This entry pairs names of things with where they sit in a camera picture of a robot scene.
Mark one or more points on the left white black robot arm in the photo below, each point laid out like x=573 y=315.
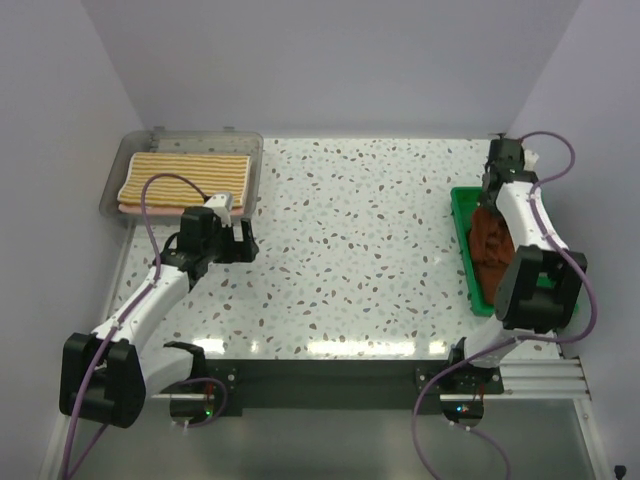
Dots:
x=102 y=377

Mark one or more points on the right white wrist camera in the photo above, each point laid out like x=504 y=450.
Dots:
x=530 y=160

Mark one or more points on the clear grey plastic bin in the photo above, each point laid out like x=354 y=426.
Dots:
x=228 y=141

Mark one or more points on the aluminium rail frame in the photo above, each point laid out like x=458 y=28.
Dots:
x=559 y=379

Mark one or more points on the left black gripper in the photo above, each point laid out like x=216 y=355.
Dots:
x=238 y=251

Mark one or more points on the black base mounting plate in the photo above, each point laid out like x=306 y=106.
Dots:
x=336 y=385

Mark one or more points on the yellow white striped towel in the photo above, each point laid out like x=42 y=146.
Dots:
x=182 y=175

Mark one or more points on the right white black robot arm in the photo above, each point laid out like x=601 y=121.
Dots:
x=492 y=342

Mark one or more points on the brown crumpled towel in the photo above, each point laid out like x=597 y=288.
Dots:
x=491 y=250

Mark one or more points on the green plastic tray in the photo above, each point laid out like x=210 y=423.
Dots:
x=517 y=269

